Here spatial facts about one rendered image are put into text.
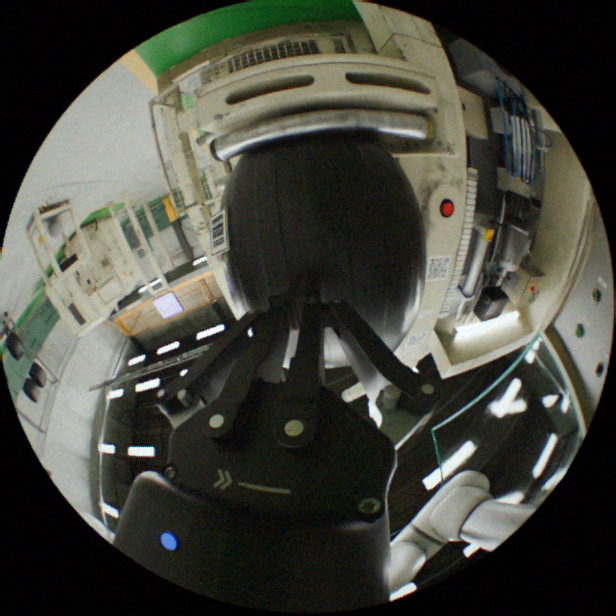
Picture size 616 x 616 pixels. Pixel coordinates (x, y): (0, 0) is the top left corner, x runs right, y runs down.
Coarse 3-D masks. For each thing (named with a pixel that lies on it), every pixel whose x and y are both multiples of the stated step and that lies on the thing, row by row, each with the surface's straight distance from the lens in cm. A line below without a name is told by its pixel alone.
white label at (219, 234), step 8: (224, 208) 26; (216, 216) 27; (224, 216) 26; (216, 224) 27; (224, 224) 25; (216, 232) 27; (224, 232) 25; (216, 240) 26; (224, 240) 25; (216, 248) 26; (224, 248) 25
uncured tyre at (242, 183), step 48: (288, 144) 31; (336, 144) 29; (240, 192) 26; (288, 192) 23; (336, 192) 22; (384, 192) 23; (240, 240) 23; (288, 240) 21; (336, 240) 21; (384, 240) 22; (240, 288) 24; (336, 288) 21; (384, 288) 23; (384, 336) 28
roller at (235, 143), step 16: (320, 112) 31; (336, 112) 31; (352, 112) 32; (368, 112) 32; (384, 112) 33; (240, 128) 33; (256, 128) 31; (272, 128) 30; (288, 128) 30; (304, 128) 30; (320, 128) 30; (336, 128) 31; (352, 128) 31; (368, 128) 32; (384, 128) 32; (400, 128) 33; (416, 128) 35; (224, 144) 32; (240, 144) 31; (256, 144) 31; (272, 144) 32; (224, 160) 34
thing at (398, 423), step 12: (384, 396) 7; (396, 396) 7; (384, 408) 8; (396, 408) 8; (384, 420) 7; (396, 420) 7; (408, 420) 7; (420, 420) 8; (384, 432) 7; (396, 432) 7; (408, 432) 7; (396, 444) 7
